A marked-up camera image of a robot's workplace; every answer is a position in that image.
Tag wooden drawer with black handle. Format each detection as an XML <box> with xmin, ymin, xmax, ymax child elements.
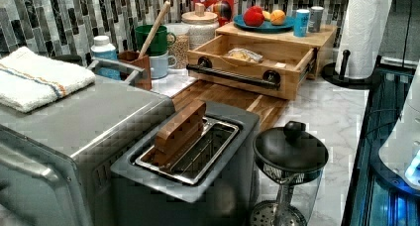
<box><xmin>187</xmin><ymin>35</ymin><xmax>317</xmax><ymax>100</ymax></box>

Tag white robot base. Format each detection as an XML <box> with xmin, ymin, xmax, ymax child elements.
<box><xmin>378</xmin><ymin>66</ymin><xmax>420</xmax><ymax>194</ymax></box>

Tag bagged food in drawer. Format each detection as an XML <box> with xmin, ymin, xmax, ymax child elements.
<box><xmin>226</xmin><ymin>48</ymin><xmax>263</xmax><ymax>62</ymax></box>

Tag wooden drawer cabinet box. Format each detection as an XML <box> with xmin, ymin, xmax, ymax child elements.
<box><xmin>216</xmin><ymin>22</ymin><xmax>337</xmax><ymax>79</ymax></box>

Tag wooden toast block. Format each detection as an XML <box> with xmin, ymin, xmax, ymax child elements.
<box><xmin>141</xmin><ymin>100</ymin><xmax>206</xmax><ymax>169</ymax></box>

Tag wooden cutting board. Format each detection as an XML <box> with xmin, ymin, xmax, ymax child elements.
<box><xmin>172</xmin><ymin>80</ymin><xmax>288</xmax><ymax>131</ymax></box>

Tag grey toaster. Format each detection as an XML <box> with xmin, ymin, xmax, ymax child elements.
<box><xmin>111</xmin><ymin>101</ymin><xmax>260</xmax><ymax>226</ymax></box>

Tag glass jar of grains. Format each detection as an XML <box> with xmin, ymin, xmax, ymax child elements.
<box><xmin>165</xmin><ymin>23</ymin><xmax>189</xmax><ymax>69</ymax></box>

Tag light blue mug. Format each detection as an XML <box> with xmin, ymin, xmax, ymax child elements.
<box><xmin>149</xmin><ymin>53</ymin><xmax>177</xmax><ymax>79</ymax></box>

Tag brown wooden utensil holder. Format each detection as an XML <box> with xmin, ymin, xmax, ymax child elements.
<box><xmin>117</xmin><ymin>50</ymin><xmax>153</xmax><ymax>91</ymax></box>

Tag white ceramic jar wooden lid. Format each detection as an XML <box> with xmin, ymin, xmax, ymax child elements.
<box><xmin>181</xmin><ymin>3</ymin><xmax>219</xmax><ymax>50</ymax></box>

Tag green mug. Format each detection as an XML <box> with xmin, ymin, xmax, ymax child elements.
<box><xmin>135</xmin><ymin>25</ymin><xmax>176</xmax><ymax>57</ymax></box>

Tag black-lidded french press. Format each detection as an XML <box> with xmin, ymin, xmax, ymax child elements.
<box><xmin>248</xmin><ymin>121</ymin><xmax>329</xmax><ymax>226</ymax></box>

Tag teal plate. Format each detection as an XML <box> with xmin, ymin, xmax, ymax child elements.
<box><xmin>233</xmin><ymin>15</ymin><xmax>294</xmax><ymax>34</ymax></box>

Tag red apple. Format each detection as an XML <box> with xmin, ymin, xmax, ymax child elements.
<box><xmin>243</xmin><ymin>6</ymin><xmax>264</xmax><ymax>27</ymax></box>

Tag Froot Loops cereal box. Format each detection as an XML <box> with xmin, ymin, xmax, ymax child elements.
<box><xmin>193</xmin><ymin>0</ymin><xmax>238</xmax><ymax>26</ymax></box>

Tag yellow lemon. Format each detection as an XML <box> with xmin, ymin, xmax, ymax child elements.
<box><xmin>262</xmin><ymin>11</ymin><xmax>270</xmax><ymax>21</ymax></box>

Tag wooden utensil stick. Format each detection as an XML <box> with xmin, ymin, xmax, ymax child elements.
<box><xmin>139</xmin><ymin>1</ymin><xmax>170</xmax><ymax>57</ymax></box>

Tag orange fruit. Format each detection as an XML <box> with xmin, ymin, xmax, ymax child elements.
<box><xmin>270</xmin><ymin>10</ymin><xmax>286</xmax><ymax>26</ymax></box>

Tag blue can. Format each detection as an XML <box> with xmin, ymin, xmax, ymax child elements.
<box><xmin>293</xmin><ymin>9</ymin><xmax>310</xmax><ymax>38</ymax></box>

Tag white-capped blue bottle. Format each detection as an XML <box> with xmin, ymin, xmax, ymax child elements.
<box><xmin>91</xmin><ymin>36</ymin><xmax>121</xmax><ymax>80</ymax></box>

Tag black paper towel holder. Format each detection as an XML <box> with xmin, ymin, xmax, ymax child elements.
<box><xmin>321</xmin><ymin>50</ymin><xmax>380</xmax><ymax>90</ymax></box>

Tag grey can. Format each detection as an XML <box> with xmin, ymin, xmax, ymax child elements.
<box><xmin>308</xmin><ymin>6</ymin><xmax>324</xmax><ymax>33</ymax></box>

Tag stainless toaster oven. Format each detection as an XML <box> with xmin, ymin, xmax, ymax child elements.
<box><xmin>0</xmin><ymin>76</ymin><xmax>174</xmax><ymax>226</ymax></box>

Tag folded white towel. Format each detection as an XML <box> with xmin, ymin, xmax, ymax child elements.
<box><xmin>0</xmin><ymin>47</ymin><xmax>95</xmax><ymax>113</ymax></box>

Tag paper towel roll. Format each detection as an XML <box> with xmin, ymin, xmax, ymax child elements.
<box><xmin>335</xmin><ymin>0</ymin><xmax>392</xmax><ymax>79</ymax></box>

